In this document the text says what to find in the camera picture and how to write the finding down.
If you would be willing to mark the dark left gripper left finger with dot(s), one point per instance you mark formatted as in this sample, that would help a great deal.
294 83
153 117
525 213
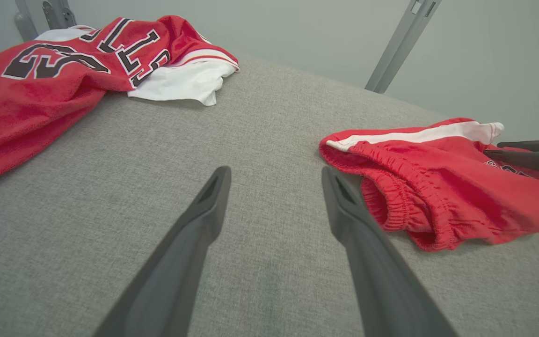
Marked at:
180 262

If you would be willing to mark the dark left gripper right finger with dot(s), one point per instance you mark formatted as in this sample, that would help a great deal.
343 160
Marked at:
377 281

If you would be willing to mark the grey rounded tube lever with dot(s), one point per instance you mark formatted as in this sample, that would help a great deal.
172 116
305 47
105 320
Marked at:
25 28

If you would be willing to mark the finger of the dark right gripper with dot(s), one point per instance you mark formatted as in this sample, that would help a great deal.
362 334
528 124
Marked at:
527 160
536 144

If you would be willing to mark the red Bulls 23 jersey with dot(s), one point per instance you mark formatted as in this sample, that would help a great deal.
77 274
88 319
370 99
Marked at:
40 103
461 196

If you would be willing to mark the grey metal wall post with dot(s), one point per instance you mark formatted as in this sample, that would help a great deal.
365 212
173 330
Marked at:
400 47

